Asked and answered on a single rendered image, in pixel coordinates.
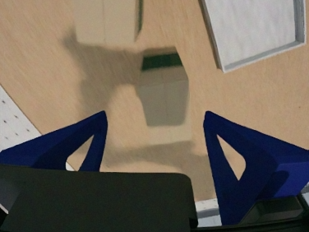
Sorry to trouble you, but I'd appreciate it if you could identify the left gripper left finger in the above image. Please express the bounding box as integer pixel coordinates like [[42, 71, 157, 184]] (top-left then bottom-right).
[[0, 111, 108, 171]]

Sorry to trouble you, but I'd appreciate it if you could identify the white shallow rectangular tray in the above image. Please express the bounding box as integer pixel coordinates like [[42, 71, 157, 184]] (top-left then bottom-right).
[[201, 0, 307, 74]]

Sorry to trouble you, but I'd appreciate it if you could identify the tan box with dark green band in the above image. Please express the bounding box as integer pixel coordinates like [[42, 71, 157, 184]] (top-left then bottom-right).
[[73, 0, 145, 49], [139, 48, 192, 146]]

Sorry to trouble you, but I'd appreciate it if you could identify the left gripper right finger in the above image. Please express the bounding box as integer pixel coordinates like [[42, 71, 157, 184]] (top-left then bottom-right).
[[203, 110, 309, 225]]

